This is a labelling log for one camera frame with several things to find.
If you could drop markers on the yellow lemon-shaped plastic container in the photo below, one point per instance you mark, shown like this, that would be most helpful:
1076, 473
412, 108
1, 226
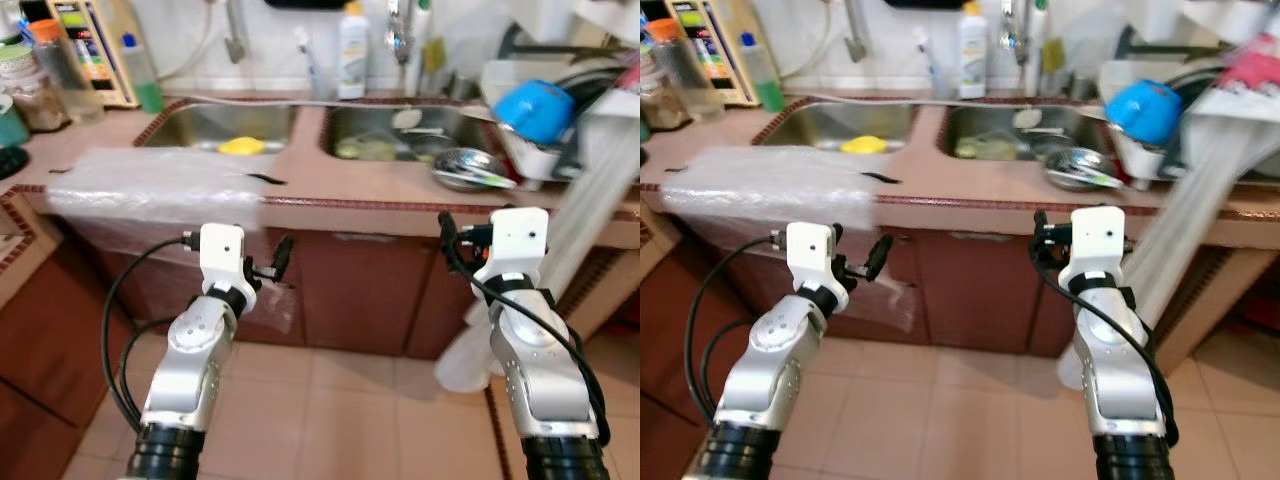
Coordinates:
241, 146
864, 145

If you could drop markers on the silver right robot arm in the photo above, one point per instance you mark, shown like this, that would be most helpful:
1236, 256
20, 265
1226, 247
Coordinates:
1120, 380
545, 380

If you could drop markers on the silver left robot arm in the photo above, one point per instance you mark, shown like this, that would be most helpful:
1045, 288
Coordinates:
190, 370
770, 370

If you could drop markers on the round steel strainer bowl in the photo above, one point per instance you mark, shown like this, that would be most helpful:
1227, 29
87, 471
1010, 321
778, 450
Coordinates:
1072, 164
460, 165

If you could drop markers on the brown counter cabinet front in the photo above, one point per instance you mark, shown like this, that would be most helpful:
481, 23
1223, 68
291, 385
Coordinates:
370, 290
980, 290

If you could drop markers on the clear plastic food container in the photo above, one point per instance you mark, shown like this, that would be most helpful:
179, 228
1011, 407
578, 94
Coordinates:
365, 148
982, 147

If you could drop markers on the metal dish rack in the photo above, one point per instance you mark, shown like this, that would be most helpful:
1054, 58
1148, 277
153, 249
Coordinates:
1150, 160
545, 160

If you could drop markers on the stainless steel sink basin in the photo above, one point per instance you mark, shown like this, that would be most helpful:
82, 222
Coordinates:
820, 120
200, 120
455, 122
1070, 122

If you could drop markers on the clear bubble wrap sheet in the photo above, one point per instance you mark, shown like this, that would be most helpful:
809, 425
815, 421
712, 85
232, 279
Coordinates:
760, 185
150, 185

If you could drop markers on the white striped cloth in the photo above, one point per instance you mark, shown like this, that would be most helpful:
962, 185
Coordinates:
1190, 210
595, 210

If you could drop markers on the blue bowl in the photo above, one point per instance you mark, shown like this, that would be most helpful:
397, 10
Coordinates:
1145, 110
535, 110

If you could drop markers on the small white spray bottle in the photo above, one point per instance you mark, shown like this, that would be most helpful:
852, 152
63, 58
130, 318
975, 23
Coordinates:
310, 70
930, 70

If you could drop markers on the white detergent bottle yellow cap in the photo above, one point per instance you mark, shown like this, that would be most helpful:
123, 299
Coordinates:
352, 55
972, 55

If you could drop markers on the chrome sink faucet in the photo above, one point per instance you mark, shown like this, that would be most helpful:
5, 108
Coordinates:
405, 40
1022, 40

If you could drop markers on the green soap bottle blue cap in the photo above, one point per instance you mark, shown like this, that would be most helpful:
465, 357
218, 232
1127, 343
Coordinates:
765, 85
145, 85

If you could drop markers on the dark hanging tap pipe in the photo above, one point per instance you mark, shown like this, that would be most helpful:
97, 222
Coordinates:
855, 40
237, 40

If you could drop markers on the jar of brown powder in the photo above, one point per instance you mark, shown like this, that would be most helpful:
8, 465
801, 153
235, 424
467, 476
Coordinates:
38, 105
660, 105

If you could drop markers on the clear jar orange lid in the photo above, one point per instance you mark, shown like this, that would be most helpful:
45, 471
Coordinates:
70, 80
688, 80

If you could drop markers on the cream water ionizer appliance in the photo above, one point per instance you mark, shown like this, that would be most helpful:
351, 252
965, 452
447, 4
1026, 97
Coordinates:
725, 50
105, 50

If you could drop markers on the black round kettle base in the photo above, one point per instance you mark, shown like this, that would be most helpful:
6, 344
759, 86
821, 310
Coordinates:
10, 162

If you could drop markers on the teal cup white rim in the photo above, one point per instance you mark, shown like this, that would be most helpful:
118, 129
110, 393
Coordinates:
12, 125

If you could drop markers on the patterned bowl green lid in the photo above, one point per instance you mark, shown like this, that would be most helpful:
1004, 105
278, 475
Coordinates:
18, 62

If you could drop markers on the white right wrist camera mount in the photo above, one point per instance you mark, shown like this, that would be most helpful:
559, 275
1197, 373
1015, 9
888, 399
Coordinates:
1095, 245
512, 245

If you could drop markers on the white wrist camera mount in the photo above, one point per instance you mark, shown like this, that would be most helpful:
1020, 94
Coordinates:
222, 255
1095, 245
812, 255
512, 245

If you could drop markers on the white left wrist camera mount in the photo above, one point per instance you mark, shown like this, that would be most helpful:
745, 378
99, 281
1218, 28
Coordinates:
222, 255
812, 255

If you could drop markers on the black wall shelf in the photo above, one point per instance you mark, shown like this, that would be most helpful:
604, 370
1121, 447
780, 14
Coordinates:
920, 4
300, 4

